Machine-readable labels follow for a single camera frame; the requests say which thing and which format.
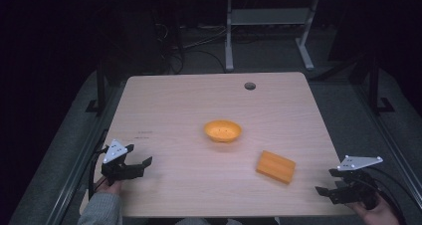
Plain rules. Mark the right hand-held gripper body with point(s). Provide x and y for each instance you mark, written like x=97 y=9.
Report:
x=355 y=185

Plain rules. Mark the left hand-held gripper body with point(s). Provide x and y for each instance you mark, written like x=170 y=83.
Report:
x=114 y=150

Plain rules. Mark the orange ridged block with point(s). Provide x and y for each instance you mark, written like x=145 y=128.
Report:
x=275 y=167

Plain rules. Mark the orange bowl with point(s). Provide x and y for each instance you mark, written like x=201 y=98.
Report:
x=222 y=130

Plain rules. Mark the person's right hand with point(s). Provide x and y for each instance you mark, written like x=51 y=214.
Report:
x=376 y=215

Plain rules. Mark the person's left hand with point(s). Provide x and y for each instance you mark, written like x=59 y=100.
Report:
x=109 y=187

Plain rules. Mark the black metal stand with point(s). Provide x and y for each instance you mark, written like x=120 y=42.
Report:
x=100 y=85
x=375 y=85

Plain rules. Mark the white metal desk frame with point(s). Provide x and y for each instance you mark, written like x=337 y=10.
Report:
x=268 y=16

